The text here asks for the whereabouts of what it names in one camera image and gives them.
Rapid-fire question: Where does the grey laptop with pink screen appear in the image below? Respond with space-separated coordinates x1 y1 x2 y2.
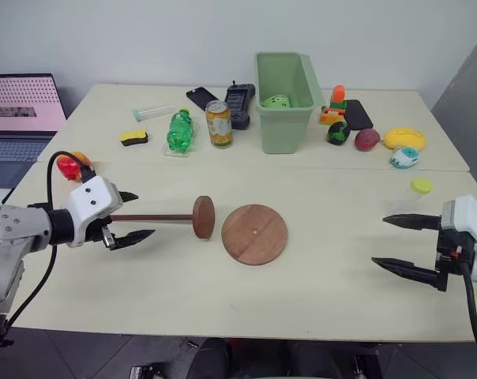
0 73 68 202

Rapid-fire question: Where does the green and black toy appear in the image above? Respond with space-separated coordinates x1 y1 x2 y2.
326 121 352 148

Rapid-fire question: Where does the red toy pepper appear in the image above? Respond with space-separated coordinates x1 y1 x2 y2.
56 155 83 183

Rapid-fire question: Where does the orange and green toy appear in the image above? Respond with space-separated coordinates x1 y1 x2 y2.
318 84 348 127

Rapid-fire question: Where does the green plastic bottle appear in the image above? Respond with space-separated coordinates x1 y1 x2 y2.
166 108 195 156

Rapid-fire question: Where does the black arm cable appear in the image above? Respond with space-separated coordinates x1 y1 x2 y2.
460 261 477 357
7 151 96 329

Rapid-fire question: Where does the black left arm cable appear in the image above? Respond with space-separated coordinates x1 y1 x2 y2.
7 151 96 329

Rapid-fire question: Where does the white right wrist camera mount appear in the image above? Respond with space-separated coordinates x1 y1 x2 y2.
439 194 477 283

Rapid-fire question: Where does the white and teal toy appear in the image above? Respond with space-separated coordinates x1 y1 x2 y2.
389 146 422 171

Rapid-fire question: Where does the clear tube with green cap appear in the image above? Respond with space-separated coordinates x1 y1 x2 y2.
132 104 177 122

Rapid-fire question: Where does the clear cup with yellow lid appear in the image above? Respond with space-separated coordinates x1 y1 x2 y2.
387 178 434 215

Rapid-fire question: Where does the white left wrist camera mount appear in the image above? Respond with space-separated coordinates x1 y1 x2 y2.
66 175 125 249

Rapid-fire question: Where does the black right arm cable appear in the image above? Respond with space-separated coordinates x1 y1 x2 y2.
460 261 477 357

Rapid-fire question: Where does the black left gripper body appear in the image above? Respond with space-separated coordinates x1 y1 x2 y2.
82 190 126 251

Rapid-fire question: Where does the black smartphone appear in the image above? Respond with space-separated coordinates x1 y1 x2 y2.
342 99 375 132
186 86 221 110

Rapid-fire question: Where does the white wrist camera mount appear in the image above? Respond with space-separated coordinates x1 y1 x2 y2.
66 175 125 249
439 194 477 283

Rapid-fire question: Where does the dark red toy fruit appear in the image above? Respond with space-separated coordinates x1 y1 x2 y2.
354 128 381 152

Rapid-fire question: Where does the yellow and black sponge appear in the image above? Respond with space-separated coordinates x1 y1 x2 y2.
119 129 150 148

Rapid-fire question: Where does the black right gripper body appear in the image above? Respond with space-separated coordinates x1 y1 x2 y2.
434 227 468 294

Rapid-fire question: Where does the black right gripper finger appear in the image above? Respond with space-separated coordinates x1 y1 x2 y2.
381 212 443 232
370 257 448 292

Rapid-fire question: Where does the black handheld controller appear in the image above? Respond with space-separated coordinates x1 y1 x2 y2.
225 80 257 131

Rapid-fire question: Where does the green perforated toy ball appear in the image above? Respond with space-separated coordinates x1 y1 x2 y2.
261 93 293 110

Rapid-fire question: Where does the orange toy fruit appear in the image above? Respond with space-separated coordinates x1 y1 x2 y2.
69 150 93 167

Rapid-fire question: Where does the light green plastic bin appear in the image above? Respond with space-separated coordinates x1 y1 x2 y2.
254 51 326 155

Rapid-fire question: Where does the yellow drink can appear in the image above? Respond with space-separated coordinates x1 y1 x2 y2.
205 99 235 150

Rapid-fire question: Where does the wooden rod with disc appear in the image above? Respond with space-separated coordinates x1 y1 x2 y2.
111 195 216 240

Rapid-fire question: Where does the round wooden base disc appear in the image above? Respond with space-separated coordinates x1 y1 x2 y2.
220 203 289 267

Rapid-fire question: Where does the yellow toy mango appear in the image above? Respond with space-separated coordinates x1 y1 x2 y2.
382 126 426 152

